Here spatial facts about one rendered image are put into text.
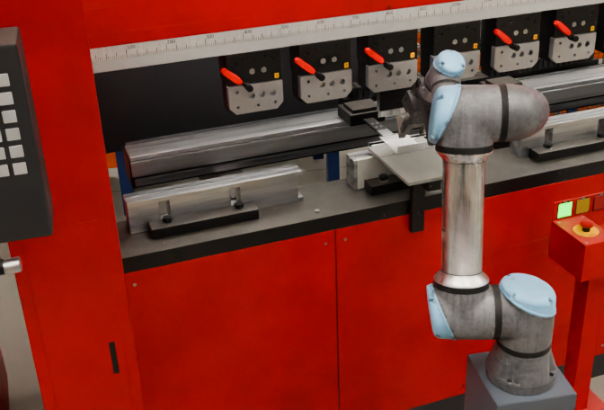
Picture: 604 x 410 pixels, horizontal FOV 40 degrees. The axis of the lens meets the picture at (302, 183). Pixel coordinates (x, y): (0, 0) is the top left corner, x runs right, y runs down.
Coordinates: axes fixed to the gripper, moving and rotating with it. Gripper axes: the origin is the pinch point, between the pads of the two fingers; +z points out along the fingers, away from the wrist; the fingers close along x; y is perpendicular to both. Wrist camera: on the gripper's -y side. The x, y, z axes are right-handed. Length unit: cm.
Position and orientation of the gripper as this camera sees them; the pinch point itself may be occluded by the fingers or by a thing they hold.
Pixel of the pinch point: (412, 135)
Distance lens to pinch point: 238.0
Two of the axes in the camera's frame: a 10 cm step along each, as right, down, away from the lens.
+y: -2.8, -8.8, 3.7
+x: -9.4, 1.8, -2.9
